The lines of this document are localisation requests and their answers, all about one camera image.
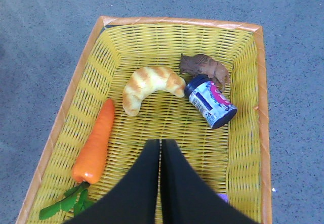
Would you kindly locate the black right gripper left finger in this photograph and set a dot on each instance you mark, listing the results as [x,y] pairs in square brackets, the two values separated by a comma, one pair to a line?
[133,198]

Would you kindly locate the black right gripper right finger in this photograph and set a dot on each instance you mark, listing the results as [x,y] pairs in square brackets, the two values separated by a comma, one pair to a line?
[185,197]

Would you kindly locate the purple foam block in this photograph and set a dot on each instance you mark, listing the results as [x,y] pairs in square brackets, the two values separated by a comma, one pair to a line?
[224,197]

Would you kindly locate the orange toy carrot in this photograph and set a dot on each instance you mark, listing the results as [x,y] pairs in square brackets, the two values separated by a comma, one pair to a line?
[88,167]

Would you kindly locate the yellow woven basket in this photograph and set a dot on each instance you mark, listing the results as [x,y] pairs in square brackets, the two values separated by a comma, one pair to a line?
[233,160]

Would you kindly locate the dark blue labelled bottle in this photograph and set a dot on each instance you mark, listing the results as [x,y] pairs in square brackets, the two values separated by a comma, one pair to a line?
[205,96]

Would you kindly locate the toy croissant bread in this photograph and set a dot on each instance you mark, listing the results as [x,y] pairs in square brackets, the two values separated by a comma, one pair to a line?
[147,80]

